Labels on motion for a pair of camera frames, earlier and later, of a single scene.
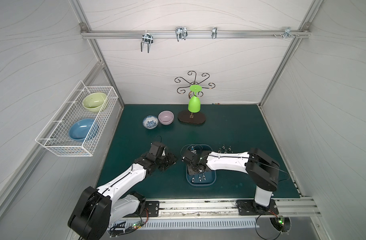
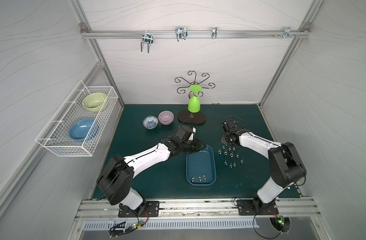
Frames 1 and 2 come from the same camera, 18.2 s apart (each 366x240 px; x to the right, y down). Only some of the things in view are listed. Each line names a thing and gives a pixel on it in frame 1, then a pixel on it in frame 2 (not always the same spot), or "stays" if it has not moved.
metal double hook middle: (181, 33) stays
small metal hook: (214, 30) stays
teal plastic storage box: (207, 178) stays
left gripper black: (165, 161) → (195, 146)
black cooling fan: (282, 224) stays
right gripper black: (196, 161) → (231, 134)
